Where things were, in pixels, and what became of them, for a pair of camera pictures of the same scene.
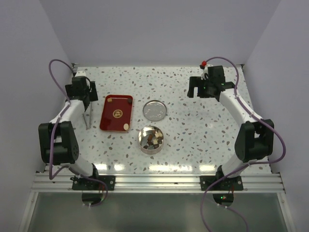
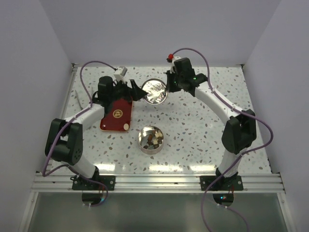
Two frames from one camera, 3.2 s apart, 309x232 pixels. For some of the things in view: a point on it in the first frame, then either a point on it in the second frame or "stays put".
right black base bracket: (234, 183) stays put
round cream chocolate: (126, 126) stays put
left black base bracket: (84, 183) stays put
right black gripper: (196, 81) -> (170, 88)
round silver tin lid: (154, 110) -> (157, 90)
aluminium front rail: (181, 182) stays put
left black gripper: (92, 94) -> (136, 93)
